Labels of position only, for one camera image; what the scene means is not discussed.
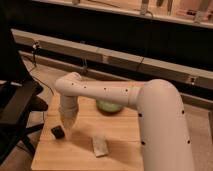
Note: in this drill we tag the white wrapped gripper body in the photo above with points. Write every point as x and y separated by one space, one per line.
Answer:
68 109

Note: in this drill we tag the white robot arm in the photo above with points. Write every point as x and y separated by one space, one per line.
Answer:
163 130

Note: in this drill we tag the black eraser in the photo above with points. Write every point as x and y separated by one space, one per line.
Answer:
58 132

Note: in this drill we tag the green bowl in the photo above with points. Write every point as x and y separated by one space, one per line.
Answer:
108 106

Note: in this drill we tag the wooden table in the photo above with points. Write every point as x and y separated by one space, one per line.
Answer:
75 153

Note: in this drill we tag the black office chair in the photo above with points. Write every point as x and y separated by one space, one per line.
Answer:
18 95

